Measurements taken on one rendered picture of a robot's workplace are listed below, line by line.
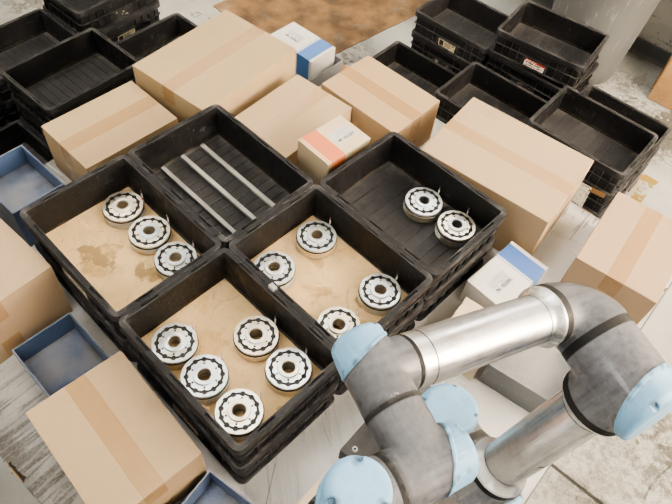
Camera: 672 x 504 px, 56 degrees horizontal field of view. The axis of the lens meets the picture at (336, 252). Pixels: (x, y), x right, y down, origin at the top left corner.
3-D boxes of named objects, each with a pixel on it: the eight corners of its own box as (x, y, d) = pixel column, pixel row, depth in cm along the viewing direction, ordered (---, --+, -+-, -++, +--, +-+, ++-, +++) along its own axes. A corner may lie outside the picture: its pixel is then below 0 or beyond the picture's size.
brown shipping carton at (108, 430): (208, 477, 140) (202, 452, 127) (119, 549, 130) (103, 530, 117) (133, 381, 152) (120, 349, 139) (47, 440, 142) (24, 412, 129)
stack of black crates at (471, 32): (501, 82, 319) (522, 22, 291) (467, 110, 304) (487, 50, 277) (436, 46, 332) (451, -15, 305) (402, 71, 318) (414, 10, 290)
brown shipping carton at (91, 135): (140, 120, 204) (131, 80, 191) (183, 157, 196) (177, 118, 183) (56, 166, 189) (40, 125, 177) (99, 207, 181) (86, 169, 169)
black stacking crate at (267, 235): (425, 304, 158) (434, 279, 149) (342, 380, 144) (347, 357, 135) (314, 212, 172) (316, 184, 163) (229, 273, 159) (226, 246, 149)
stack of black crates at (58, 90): (115, 114, 283) (92, 26, 247) (159, 149, 273) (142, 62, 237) (35, 159, 264) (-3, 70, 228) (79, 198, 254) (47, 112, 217)
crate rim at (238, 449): (346, 362, 136) (347, 357, 134) (238, 459, 122) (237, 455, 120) (225, 250, 151) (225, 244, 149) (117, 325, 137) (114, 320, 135)
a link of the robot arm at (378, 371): (596, 249, 101) (343, 318, 75) (642, 306, 96) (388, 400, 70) (554, 290, 109) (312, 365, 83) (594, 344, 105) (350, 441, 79)
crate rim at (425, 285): (434, 283, 150) (436, 278, 148) (346, 362, 136) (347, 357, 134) (315, 188, 165) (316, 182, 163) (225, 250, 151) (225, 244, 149)
